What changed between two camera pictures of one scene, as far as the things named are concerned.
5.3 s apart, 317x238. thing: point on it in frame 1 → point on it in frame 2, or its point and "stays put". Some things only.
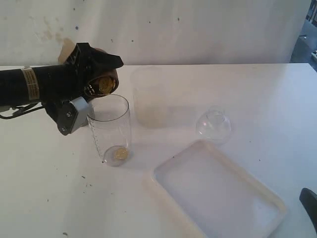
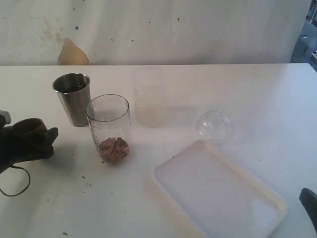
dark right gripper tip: (308, 198) stays put
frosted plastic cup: (151, 96) stays put
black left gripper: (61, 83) → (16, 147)
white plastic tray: (219, 196) stays put
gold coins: (106, 85) → (112, 150)
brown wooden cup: (94, 78) → (34, 126)
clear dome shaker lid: (214, 125) stays put
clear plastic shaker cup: (109, 118) stays put
